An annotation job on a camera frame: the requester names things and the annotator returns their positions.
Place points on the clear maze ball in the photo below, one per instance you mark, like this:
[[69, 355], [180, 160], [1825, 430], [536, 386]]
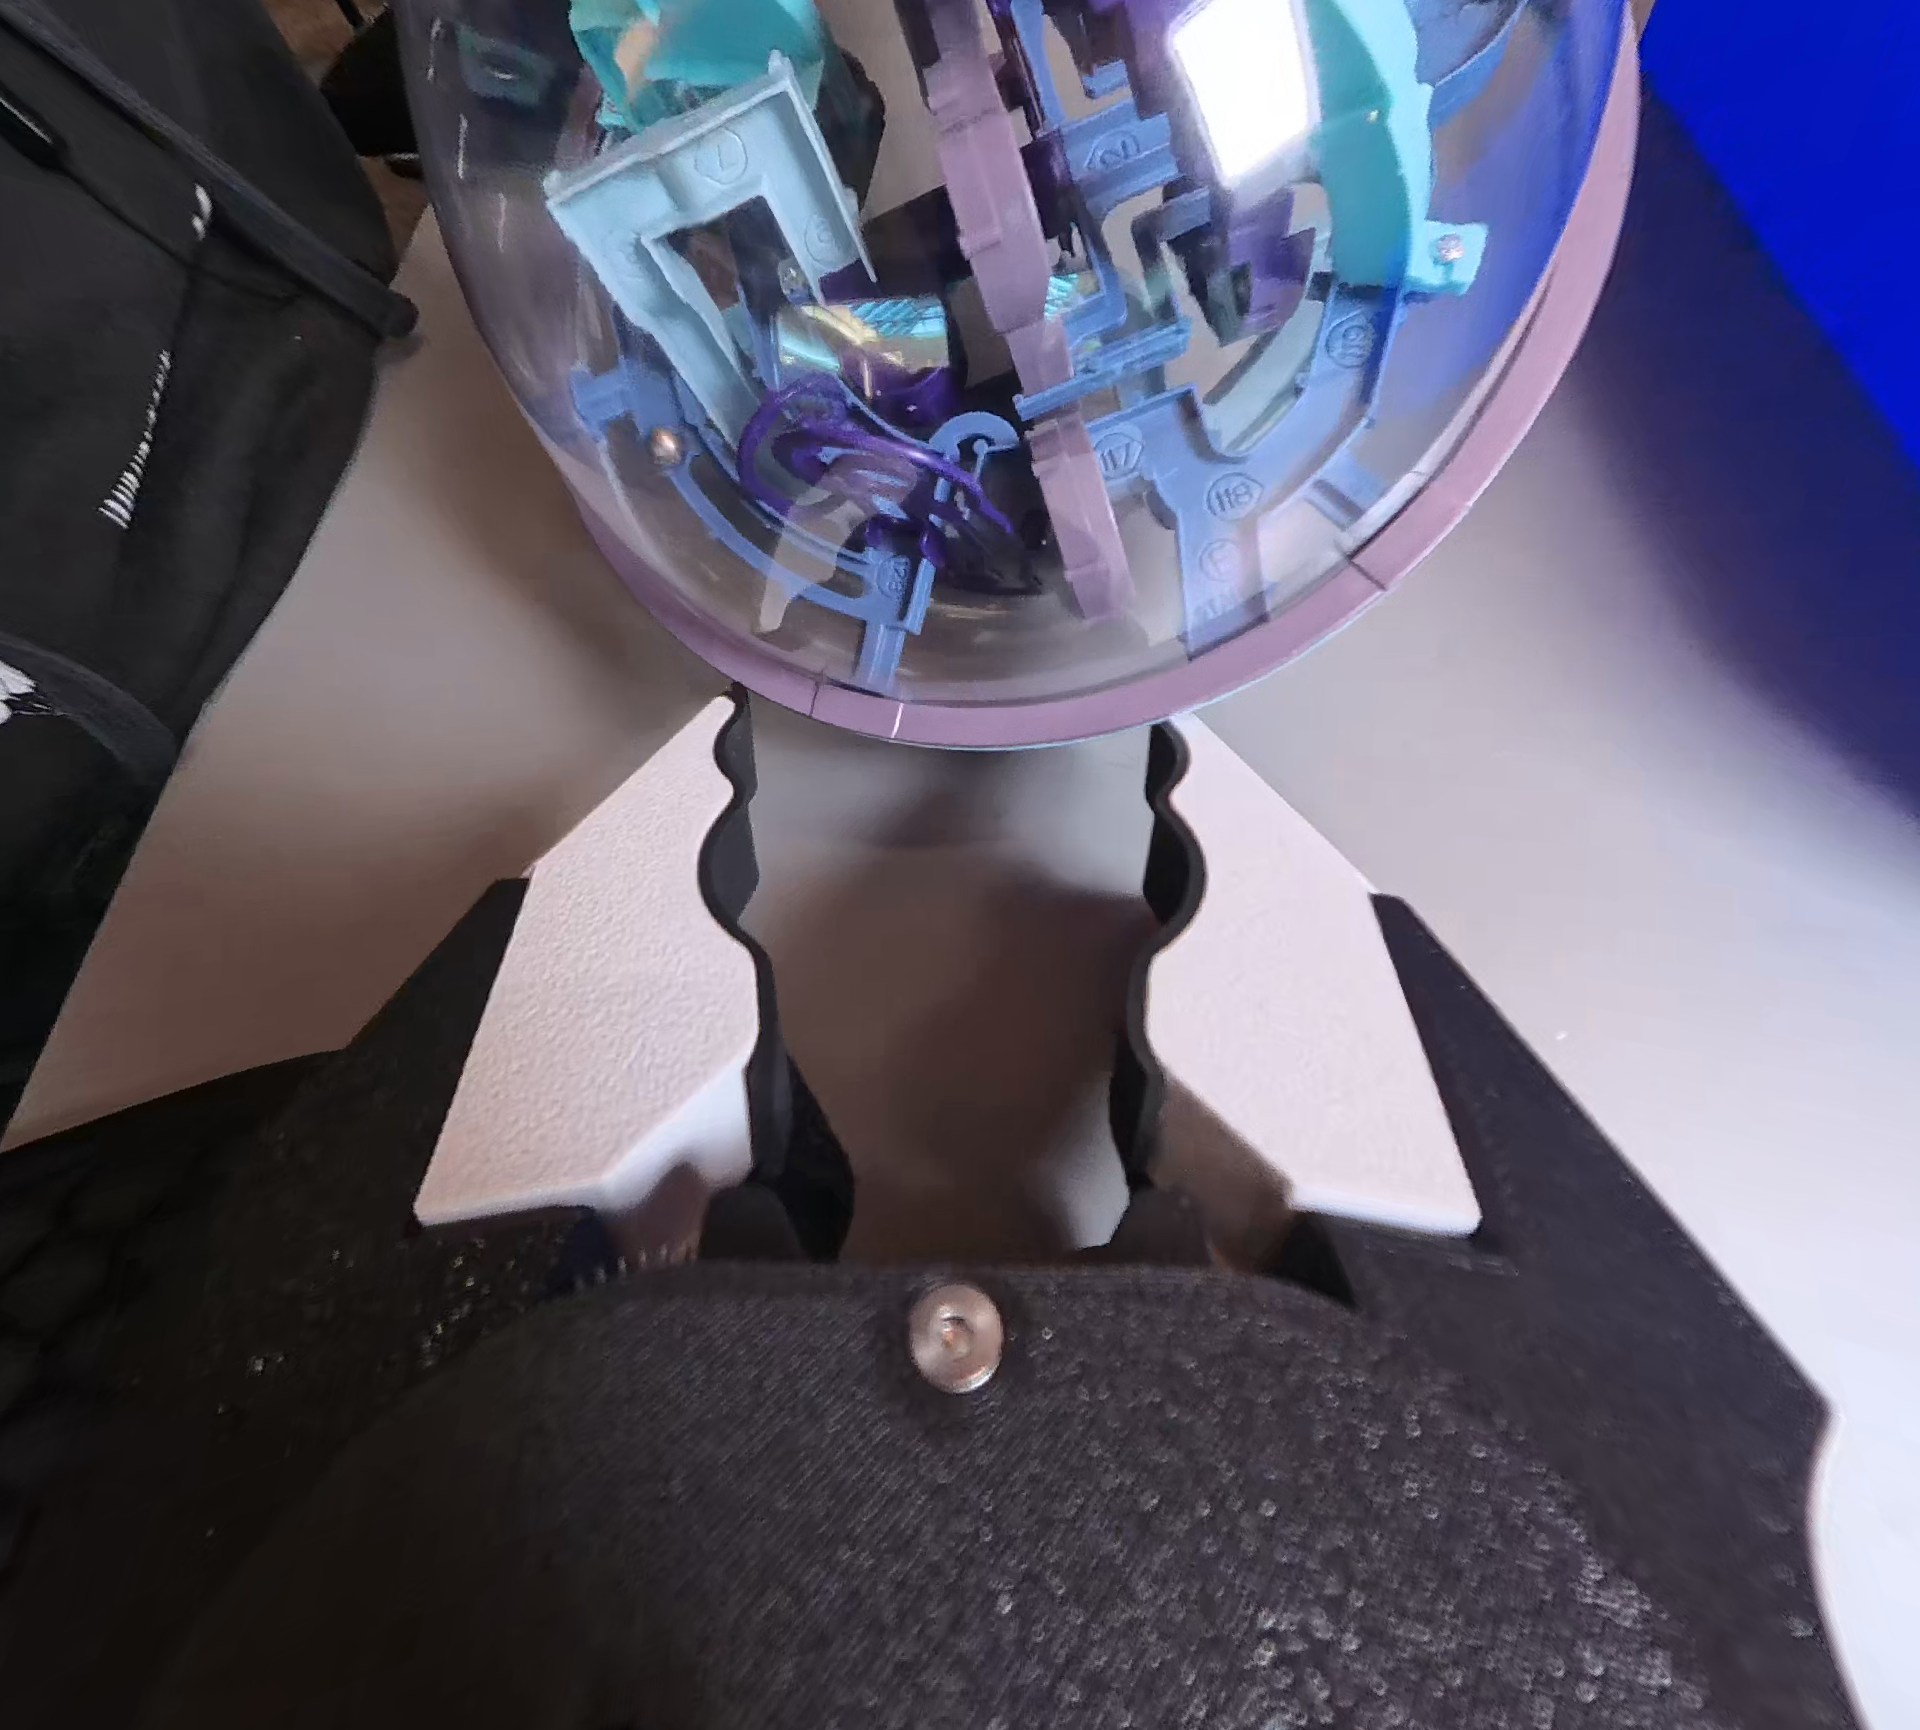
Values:
[[1021, 260]]

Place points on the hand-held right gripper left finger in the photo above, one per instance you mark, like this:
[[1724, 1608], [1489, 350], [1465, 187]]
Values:
[[586, 1040]]

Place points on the blue plastic bin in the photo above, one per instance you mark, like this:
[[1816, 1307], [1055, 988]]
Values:
[[1801, 80]]

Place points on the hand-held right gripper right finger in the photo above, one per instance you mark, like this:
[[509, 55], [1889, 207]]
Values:
[[1306, 1040]]

